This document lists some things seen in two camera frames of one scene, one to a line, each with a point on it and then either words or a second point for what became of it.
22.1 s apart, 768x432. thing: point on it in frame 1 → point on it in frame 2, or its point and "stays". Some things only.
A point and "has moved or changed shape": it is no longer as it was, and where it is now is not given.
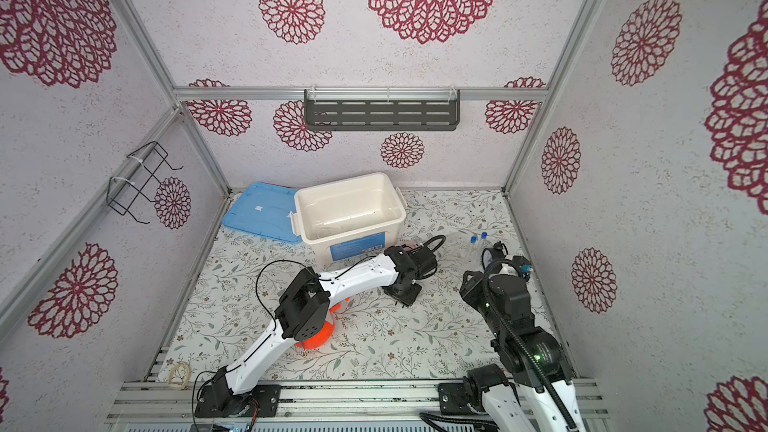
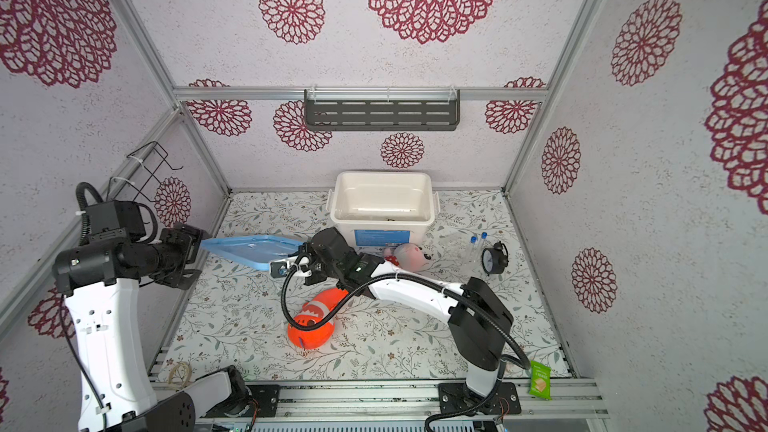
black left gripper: (409, 299) → (187, 239)
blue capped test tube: (482, 244) stays
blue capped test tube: (473, 251) stays
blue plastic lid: (263, 210) → (256, 251)
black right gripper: (471, 288) → (312, 246)
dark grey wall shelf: (382, 109) stays
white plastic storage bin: (349, 220) has moved or changed shape
